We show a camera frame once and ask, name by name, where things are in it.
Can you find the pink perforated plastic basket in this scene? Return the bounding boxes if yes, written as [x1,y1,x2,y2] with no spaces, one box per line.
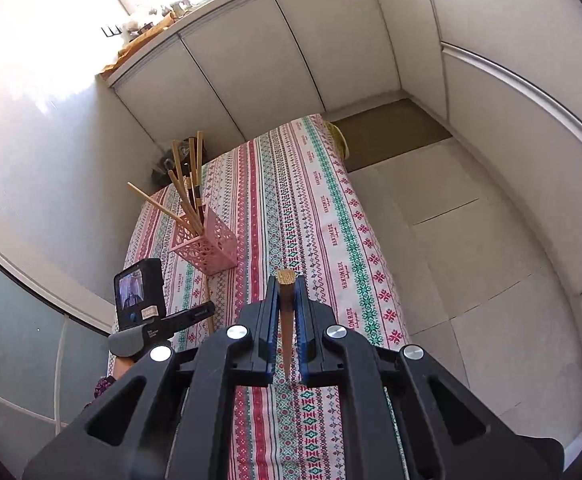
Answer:
[168,207,239,276]

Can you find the dark trash bin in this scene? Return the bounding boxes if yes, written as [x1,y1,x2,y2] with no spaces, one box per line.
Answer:
[150,137,203,187]

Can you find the person's left hand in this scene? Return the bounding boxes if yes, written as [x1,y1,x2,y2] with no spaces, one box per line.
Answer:
[113,356,139,379]

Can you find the wooden chopstick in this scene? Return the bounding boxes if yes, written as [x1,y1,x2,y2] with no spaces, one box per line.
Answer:
[204,280,217,335]
[276,269,298,384]

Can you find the brown floor mat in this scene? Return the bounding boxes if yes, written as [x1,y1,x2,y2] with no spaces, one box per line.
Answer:
[328,98,452,174]

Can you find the yellow cloth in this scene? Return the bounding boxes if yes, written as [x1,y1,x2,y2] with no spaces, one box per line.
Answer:
[98,12,178,77]

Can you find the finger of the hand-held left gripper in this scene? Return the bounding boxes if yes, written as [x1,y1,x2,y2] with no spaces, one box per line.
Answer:
[163,301,217,335]

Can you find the striped patterned tablecloth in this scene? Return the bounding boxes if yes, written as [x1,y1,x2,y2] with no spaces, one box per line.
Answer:
[121,114,413,480]

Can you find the bundle of chopsticks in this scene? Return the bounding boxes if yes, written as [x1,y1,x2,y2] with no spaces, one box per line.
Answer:
[127,130,207,237]

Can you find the white kitchen cabinets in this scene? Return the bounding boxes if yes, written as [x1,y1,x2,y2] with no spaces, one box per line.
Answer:
[96,0,582,306]

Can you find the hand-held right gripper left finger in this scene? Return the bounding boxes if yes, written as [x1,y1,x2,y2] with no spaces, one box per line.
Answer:
[21,275,281,480]

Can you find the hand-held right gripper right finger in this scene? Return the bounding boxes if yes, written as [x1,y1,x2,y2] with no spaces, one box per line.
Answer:
[293,274,564,480]

